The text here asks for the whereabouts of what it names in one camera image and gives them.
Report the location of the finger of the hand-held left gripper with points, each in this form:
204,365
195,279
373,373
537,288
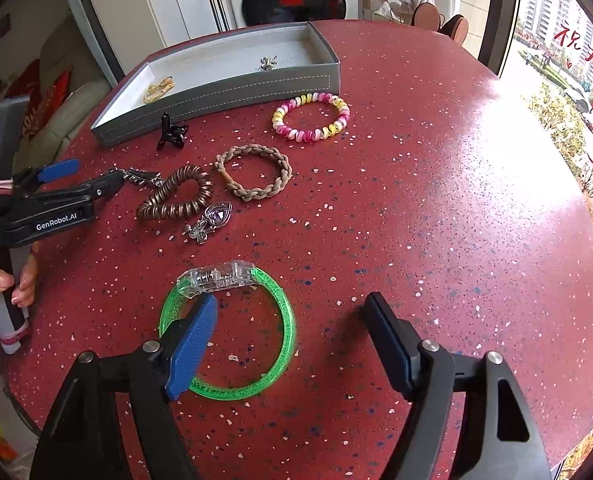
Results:
59,170
101,190

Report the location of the grey jewelry tray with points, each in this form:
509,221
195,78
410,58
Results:
216,95

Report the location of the silver hair clip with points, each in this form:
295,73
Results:
144,177

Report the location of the red window decal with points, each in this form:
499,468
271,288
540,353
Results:
566,35

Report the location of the brown round chair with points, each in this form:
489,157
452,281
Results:
456,27
426,15

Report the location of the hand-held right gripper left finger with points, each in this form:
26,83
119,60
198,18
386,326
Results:
191,350

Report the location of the red printed cushion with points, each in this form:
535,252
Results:
44,100

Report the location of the black balloon dog clip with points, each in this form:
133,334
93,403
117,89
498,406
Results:
169,135

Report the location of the green plastic bangle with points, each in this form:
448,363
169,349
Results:
286,340

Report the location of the gold hair clip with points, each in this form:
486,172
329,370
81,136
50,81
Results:
156,92

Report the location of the cream sofa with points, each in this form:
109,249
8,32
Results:
84,95

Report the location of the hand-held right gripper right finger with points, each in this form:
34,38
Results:
390,342

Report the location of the silver heart pendant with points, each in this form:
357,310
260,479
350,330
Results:
219,216

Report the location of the small silver brooch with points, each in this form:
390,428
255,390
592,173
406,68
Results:
269,62

